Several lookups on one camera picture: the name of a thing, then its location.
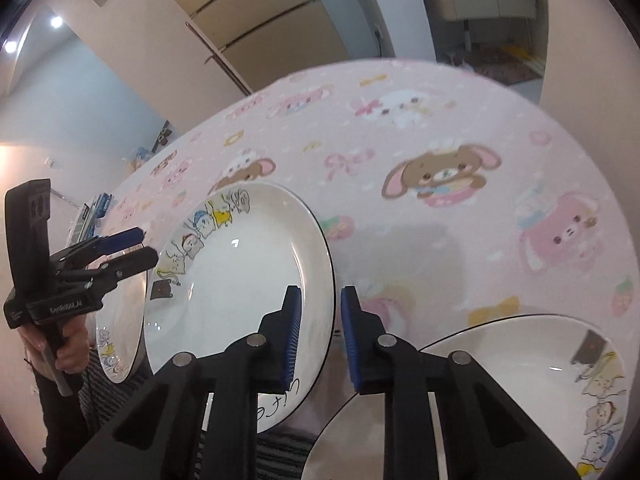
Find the beige refrigerator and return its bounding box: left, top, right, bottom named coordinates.
left=175, top=0, right=349, bottom=90

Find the white plate with life text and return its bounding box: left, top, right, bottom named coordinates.
left=143, top=182, right=335, bottom=432

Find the white cartoon plate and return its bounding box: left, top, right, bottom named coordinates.
left=96, top=272, right=148, bottom=384
left=303, top=315, right=628, bottom=479

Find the person's left hand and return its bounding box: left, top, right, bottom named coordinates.
left=19, top=314, right=91, bottom=375

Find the pink cartoon tablecloth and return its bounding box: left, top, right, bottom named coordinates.
left=98, top=58, right=639, bottom=441

